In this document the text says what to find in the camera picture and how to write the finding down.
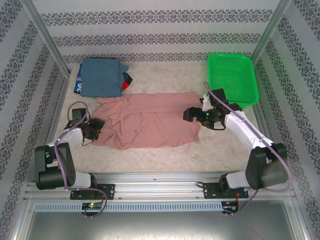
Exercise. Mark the green plastic basket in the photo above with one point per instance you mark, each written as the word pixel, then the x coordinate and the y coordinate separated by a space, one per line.
pixel 232 75

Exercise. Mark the folded black red t-shirt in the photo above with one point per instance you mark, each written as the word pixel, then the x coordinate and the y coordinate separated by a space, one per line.
pixel 127 81

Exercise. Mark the aluminium frame post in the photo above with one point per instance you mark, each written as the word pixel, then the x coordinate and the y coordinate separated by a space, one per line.
pixel 45 35
pixel 270 27

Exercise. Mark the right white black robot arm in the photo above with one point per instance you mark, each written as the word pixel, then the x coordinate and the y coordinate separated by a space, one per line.
pixel 265 172

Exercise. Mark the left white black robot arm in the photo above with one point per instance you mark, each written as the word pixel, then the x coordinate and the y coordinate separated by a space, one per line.
pixel 50 170

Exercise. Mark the folded blue white print t-shirt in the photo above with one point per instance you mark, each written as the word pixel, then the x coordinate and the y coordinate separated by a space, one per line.
pixel 77 86

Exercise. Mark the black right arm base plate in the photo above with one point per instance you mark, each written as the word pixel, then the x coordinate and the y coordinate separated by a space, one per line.
pixel 211 191

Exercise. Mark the pink printed t-shirt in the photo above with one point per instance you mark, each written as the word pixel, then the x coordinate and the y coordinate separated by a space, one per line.
pixel 150 120

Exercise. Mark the aluminium mounting rail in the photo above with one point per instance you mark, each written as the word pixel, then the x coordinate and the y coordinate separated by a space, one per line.
pixel 155 183

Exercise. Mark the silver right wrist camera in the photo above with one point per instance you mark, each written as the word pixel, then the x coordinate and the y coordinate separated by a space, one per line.
pixel 206 102

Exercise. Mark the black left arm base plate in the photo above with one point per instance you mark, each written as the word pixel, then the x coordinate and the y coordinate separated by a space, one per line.
pixel 110 191

